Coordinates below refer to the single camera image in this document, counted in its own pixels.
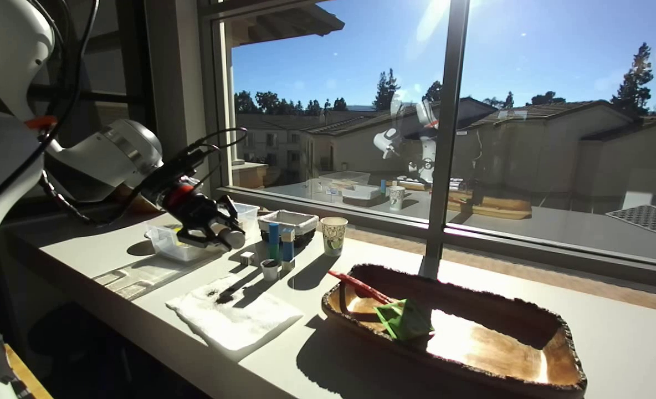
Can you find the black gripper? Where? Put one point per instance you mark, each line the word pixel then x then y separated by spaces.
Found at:
pixel 175 189

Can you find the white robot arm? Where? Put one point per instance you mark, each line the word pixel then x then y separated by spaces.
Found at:
pixel 124 149

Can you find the small blue bottle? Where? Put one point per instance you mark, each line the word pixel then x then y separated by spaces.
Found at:
pixel 287 242

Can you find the white paper towel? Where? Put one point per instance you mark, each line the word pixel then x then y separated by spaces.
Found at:
pixel 233 332

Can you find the clear plastic container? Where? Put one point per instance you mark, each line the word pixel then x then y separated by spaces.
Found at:
pixel 167 240

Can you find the small white cup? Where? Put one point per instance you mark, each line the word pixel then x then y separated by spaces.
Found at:
pixel 269 269

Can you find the paper cup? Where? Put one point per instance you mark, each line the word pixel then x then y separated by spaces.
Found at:
pixel 332 231

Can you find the red marker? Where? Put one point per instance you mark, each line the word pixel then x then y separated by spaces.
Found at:
pixel 362 287

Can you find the rectangular wooden tray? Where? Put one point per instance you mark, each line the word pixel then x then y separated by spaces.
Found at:
pixel 487 340

